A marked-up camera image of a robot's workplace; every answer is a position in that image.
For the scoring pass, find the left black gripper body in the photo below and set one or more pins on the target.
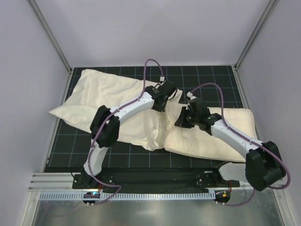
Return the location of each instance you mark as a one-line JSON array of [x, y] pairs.
[[161, 103]]

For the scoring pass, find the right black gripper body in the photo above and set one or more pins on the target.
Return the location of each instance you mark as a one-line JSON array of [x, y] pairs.
[[186, 118]]

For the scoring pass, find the cream pillow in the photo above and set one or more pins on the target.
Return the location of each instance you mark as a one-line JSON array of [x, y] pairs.
[[196, 143]]

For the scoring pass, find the cream pillowcase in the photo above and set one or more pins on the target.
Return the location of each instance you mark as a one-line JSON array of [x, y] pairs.
[[94, 89]]

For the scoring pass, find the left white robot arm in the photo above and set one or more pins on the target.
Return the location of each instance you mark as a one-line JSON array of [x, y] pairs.
[[107, 121]]

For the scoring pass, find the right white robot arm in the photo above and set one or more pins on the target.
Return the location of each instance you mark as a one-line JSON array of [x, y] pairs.
[[263, 163]]

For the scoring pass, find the black grid mat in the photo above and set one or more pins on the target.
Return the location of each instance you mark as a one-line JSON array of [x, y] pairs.
[[217, 85]]

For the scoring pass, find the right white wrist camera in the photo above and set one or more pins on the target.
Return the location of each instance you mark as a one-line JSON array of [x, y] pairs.
[[189, 96]]

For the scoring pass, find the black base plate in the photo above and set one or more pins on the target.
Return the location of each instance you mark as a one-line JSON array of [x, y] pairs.
[[163, 180]]

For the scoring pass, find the right aluminium frame post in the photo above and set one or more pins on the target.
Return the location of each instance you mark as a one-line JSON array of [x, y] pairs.
[[256, 31]]

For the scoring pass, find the aluminium frame post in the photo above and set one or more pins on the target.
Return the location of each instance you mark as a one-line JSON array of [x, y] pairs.
[[47, 30], [256, 31]]

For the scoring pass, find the left aluminium frame post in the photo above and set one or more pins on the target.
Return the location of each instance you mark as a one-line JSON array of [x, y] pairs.
[[47, 30]]

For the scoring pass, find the aluminium rail front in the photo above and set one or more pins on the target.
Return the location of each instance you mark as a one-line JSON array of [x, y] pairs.
[[52, 181]]

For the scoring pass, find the slotted cable duct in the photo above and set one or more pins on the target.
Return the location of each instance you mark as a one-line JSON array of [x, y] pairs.
[[94, 196]]

